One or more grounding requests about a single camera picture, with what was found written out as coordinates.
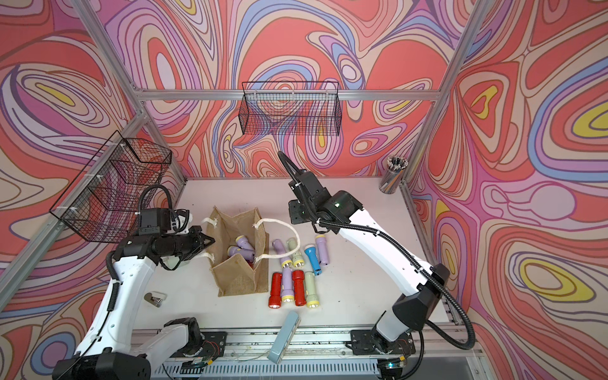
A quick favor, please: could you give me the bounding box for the blue flashlight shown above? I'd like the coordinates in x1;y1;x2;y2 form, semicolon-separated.
304;244;322;276

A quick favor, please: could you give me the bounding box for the purple flashlight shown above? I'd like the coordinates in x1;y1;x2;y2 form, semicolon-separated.
235;235;255;251
280;267;295;302
315;234;330;266
272;239;292;268
227;245;255;263

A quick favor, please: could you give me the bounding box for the brown burlap tote bag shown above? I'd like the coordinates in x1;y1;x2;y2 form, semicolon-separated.
205;207;270;297

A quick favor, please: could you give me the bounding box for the green flashlight row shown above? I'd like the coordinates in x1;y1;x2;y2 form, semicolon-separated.
288;237;306;269
304;272;320;309

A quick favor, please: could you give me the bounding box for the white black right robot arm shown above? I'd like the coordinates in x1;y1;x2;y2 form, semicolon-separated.
278;152;477;353

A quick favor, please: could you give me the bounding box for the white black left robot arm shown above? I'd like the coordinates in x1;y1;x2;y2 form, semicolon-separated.
52;185;215;379

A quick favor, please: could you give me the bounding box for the small grey metal object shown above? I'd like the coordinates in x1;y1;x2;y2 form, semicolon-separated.
143;291;167;308

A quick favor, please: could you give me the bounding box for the silver metal pen cup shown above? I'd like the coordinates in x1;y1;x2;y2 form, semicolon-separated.
378;156;409;194

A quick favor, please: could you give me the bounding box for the red flashlight lower middle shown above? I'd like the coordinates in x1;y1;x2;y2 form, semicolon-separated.
292;270;307;307

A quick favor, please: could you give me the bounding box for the red flashlight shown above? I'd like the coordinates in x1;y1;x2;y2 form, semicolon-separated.
268;272;283;309
292;270;307;307

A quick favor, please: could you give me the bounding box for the red flashlight lower left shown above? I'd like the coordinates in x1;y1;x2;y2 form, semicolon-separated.
268;272;283;309

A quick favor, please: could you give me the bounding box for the grey blue rectangular block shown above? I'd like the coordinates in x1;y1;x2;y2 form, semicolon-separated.
267;311;301;364

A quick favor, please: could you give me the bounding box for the black wire basket left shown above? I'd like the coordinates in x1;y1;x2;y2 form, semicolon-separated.
49;132;173;243

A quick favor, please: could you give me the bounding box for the black wire basket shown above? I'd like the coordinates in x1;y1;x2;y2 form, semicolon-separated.
238;80;342;136
49;132;173;243

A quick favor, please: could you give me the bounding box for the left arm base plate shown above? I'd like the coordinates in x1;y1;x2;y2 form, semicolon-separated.
183;331;228;359

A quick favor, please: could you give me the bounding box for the black wire basket back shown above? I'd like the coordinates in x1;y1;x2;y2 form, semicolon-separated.
238;80;342;136

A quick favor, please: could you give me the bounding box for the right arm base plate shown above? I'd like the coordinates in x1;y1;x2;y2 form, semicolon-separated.
345;329;416;357

